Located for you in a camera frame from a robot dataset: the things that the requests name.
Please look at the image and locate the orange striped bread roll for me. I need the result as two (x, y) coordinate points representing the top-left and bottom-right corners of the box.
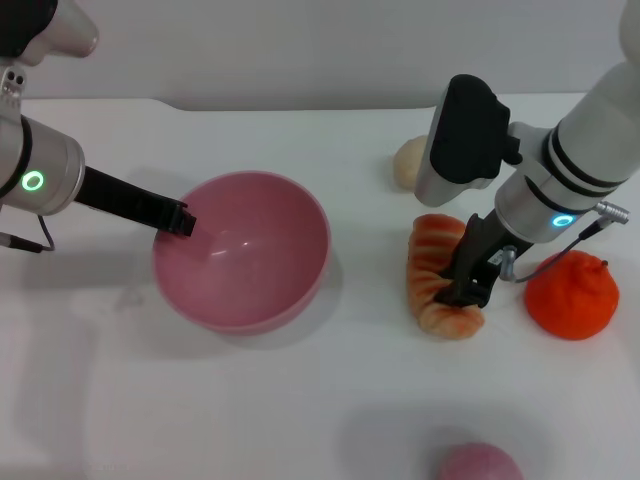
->
(405, 213), (487, 341)

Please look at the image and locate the pink round bread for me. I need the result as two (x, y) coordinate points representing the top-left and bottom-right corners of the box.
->
(434, 442), (525, 480)

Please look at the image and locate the arm cable with connector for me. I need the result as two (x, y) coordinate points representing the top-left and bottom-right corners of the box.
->
(499, 200), (632, 284)
(0, 213), (56, 252)

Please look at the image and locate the beige round bread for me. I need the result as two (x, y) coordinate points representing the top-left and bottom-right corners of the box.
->
(392, 134), (431, 192)

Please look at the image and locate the right arm cable with connector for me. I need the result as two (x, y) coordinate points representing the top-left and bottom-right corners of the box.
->
(499, 200), (632, 284)

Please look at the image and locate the left arm cable with connector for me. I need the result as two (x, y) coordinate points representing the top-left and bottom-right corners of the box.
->
(0, 213), (56, 252)

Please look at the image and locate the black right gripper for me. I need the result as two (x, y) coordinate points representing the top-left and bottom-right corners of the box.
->
(433, 209), (506, 310)

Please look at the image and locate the orange red pear-shaped bread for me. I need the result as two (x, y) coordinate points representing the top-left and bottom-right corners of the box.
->
(523, 250), (621, 342)

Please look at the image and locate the pink plastic bowl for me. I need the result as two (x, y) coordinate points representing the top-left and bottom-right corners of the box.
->
(152, 171), (332, 337)

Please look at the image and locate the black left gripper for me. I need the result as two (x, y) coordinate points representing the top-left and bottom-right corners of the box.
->
(74, 166), (198, 238)

